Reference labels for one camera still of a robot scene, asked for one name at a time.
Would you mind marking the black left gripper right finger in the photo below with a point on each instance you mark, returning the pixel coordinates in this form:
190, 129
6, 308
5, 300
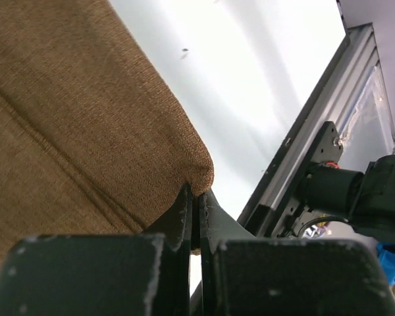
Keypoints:
245, 275

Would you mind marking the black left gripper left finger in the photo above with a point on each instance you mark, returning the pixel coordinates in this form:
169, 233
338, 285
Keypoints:
139, 274

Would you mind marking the brown cloth napkin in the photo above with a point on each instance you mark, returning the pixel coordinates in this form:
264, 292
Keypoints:
92, 140

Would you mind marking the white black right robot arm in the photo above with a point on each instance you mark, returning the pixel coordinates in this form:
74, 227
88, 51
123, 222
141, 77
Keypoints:
365, 200

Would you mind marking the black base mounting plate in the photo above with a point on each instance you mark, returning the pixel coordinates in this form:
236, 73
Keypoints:
292, 212

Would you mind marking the aluminium front rail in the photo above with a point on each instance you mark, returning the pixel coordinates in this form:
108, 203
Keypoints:
314, 132

